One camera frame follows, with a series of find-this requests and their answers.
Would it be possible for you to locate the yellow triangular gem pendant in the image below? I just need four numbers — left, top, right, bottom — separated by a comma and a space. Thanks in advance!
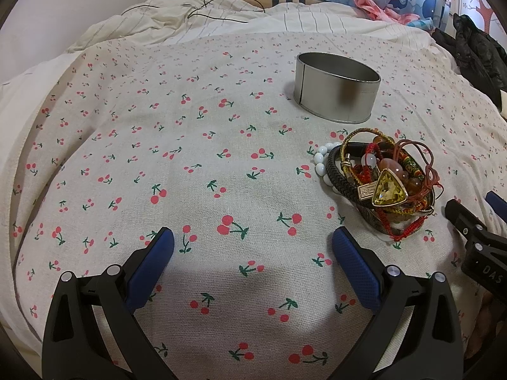
371, 168, 408, 208

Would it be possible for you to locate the black braided leather bracelet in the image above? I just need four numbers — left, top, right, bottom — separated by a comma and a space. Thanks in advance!
326, 142, 382, 210

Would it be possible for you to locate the white bead bracelet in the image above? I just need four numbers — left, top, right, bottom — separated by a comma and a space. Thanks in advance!
313, 141, 344, 196

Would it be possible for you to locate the black jacket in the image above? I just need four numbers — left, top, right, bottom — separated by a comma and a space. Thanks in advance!
432, 14, 506, 112

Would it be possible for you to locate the round silver metal tin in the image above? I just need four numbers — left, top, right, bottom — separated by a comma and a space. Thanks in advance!
294, 52, 382, 124

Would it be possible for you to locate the cherry print bed sheet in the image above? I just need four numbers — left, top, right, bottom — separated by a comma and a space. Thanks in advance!
10, 34, 506, 379

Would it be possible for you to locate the pink crumpled cloth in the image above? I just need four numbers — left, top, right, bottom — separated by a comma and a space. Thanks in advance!
353, 0, 419, 25

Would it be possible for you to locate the striped white duvet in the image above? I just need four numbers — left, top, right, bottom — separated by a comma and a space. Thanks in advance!
0, 0, 461, 191

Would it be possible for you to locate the gold bangle bracelet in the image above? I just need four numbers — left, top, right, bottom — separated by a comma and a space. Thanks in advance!
339, 127, 397, 179

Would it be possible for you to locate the black thin cable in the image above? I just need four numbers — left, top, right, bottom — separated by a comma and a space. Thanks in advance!
120, 0, 267, 25

